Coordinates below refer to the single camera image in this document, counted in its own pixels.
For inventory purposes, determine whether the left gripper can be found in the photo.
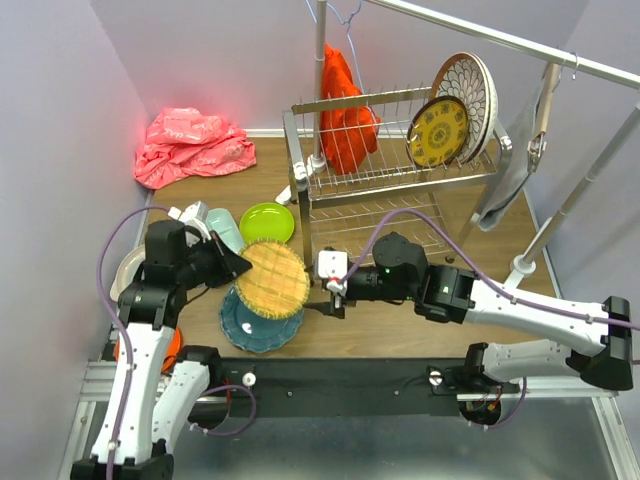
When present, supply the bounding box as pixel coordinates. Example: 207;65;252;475
178;229;254;289

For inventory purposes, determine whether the pale blue rectangular dish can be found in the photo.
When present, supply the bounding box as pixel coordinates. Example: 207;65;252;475
205;208;245;254

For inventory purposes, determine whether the woven bamboo tray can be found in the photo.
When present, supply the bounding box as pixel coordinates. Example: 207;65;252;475
234;239;311;320

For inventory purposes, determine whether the yellow patterned dark plate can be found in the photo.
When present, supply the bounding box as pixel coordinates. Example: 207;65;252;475
406;96;469;168

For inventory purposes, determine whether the large floral brown-rim plate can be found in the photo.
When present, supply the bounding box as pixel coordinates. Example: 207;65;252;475
429;52;499;165

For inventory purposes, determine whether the small floral brown-rim plate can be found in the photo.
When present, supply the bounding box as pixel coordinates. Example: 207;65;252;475
429;52;489;164

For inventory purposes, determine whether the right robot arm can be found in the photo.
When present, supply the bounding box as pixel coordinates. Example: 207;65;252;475
314;232;633;392

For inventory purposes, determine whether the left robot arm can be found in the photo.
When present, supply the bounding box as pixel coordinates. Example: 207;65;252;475
70;220;252;479

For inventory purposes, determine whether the steel two-tier dish rack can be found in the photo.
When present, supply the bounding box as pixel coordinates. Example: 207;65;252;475
283;87;512;266

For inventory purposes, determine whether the lime green plate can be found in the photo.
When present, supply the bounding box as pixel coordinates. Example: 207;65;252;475
239;202;295;243

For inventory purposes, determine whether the teal scalloped plate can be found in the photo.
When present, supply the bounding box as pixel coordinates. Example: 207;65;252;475
219;287;304;354

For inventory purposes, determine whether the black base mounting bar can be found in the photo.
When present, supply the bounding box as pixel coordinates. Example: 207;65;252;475
184;357;521;420

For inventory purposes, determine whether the orange plate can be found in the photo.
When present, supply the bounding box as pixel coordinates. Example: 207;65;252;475
114;323;182;379

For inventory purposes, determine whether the white ringed grey plate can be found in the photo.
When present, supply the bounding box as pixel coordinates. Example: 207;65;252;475
110;245;145;302

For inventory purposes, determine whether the pink plastic bag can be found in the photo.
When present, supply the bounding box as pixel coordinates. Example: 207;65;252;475
133;108;257;190

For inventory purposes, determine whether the orange cloth on hanger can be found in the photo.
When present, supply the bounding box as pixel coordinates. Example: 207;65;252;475
319;43;380;175

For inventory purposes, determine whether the grey hanging towel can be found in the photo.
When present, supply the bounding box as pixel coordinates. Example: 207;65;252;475
478;85;542;232

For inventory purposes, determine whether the wooden clip hanger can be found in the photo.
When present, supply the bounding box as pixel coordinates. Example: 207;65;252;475
527;62;565;174

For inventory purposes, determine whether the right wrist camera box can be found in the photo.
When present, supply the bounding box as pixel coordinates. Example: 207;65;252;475
316;250;349;296

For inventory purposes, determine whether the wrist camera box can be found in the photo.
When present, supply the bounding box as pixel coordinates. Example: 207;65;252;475
168;201;211;241
316;250;349;296

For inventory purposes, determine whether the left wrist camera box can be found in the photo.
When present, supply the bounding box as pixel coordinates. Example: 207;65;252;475
168;201;211;241

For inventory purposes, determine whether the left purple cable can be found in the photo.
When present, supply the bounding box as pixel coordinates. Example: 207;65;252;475
96;205;176;480

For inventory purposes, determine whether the white clothes rack frame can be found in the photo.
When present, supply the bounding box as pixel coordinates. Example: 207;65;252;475
274;0;640;291

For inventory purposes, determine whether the blue wire hanger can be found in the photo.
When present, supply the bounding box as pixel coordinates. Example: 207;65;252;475
326;0;364;91

